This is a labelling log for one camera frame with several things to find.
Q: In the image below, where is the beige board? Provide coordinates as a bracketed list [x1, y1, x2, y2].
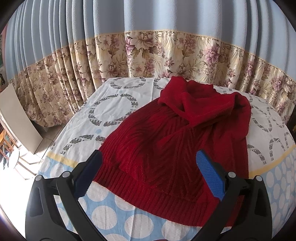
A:
[1, 84, 43, 154]

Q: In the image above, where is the patterned bed sheet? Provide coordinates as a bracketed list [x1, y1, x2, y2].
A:
[39, 77, 295, 240]

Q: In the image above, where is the red knitted sweater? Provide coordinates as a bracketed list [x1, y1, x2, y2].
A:
[94, 77, 251, 226]

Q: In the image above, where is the wooden chair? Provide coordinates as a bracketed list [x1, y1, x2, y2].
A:
[0, 129, 19, 161]

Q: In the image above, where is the blue floral curtain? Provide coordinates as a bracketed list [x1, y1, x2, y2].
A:
[2, 1, 295, 128]

